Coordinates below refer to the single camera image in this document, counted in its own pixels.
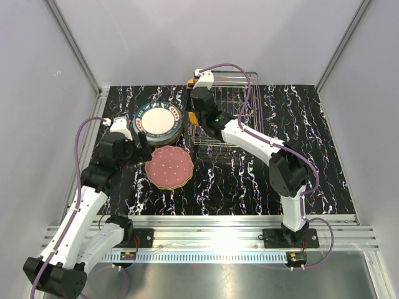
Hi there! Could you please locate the yellow polka dot plate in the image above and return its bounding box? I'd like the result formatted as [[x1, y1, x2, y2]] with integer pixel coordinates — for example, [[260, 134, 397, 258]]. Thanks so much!
[[185, 78, 199, 126]]

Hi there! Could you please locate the white plate green lettered rim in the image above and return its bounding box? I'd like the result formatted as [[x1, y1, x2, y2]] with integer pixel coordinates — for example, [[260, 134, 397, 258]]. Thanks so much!
[[133, 102, 182, 133]]

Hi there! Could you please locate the pink polka dot plate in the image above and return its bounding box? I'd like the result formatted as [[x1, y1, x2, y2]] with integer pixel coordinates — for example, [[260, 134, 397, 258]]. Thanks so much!
[[145, 146, 194, 182]]

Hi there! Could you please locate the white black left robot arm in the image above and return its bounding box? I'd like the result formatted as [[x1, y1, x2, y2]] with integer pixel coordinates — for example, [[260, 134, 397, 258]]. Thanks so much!
[[23, 132, 152, 298]]

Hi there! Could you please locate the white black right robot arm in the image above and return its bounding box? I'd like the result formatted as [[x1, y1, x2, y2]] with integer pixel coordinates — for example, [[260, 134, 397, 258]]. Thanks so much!
[[186, 84, 310, 247]]

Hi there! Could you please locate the stack of round plates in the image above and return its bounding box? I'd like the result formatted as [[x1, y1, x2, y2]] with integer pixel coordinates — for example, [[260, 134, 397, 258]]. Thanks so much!
[[145, 125, 184, 148]]

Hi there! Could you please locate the lime green polka dot plate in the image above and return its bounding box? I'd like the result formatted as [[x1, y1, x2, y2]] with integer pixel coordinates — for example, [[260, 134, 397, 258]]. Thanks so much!
[[151, 168, 193, 190]]

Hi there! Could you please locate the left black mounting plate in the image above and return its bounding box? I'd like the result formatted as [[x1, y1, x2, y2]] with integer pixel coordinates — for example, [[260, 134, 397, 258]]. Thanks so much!
[[115, 228, 155, 249]]

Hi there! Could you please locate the black mounting plate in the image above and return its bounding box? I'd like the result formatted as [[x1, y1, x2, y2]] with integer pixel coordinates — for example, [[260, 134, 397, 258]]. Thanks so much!
[[115, 228, 155, 249], [258, 229, 320, 249]]

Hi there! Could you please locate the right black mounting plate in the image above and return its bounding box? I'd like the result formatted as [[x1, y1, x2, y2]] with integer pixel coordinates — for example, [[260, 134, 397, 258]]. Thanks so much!
[[258, 229, 320, 249]]

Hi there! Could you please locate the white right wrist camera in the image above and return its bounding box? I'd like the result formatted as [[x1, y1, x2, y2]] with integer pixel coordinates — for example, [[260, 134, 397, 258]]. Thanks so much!
[[193, 69, 214, 90]]

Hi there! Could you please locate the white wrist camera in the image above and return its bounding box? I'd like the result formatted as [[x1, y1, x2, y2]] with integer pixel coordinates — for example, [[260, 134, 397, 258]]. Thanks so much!
[[193, 69, 214, 90], [110, 116, 133, 141]]

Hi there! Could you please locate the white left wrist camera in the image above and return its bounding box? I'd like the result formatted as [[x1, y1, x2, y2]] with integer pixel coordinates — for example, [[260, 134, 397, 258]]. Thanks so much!
[[110, 116, 133, 141]]

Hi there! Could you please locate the metal wire dish rack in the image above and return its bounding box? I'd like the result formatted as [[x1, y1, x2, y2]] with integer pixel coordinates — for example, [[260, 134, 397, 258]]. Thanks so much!
[[191, 70, 266, 147]]

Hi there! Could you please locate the left aluminium frame post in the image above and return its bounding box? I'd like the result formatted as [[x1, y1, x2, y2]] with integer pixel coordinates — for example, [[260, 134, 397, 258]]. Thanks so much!
[[44, 0, 102, 96]]

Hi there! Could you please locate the aluminium frame post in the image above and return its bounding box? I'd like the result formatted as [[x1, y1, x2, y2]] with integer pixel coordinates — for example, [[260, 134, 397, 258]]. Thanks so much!
[[44, 0, 102, 96], [315, 0, 373, 93]]

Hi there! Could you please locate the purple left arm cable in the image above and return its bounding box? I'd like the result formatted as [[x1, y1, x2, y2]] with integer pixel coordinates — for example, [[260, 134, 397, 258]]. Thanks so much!
[[29, 116, 130, 299]]

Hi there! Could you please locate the white slotted cable duct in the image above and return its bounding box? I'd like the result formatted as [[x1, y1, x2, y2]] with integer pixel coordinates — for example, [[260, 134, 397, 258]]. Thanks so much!
[[100, 250, 287, 264]]

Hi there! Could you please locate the right aluminium frame post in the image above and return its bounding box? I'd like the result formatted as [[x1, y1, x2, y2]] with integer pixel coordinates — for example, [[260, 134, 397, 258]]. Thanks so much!
[[315, 0, 373, 93]]

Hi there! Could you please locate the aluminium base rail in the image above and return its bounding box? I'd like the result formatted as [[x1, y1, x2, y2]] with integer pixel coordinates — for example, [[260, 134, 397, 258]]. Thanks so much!
[[42, 214, 381, 253]]

